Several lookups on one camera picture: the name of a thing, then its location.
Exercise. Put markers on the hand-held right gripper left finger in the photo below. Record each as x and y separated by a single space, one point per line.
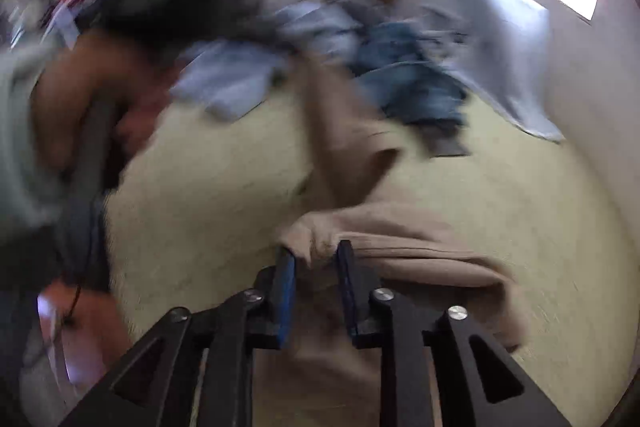
286 292

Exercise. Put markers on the person's left hand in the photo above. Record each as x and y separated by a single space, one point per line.
55 107

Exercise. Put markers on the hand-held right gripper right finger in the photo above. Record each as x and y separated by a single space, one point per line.
346 287

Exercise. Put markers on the tan t-shirt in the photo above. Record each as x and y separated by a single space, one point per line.
425 237

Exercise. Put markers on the light blue jeans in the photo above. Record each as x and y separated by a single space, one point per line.
225 82

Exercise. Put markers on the person's left forearm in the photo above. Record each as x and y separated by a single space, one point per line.
20 157

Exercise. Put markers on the light blue blanket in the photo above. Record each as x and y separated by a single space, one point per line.
500 32

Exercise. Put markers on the grey garment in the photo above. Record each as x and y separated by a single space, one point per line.
445 142

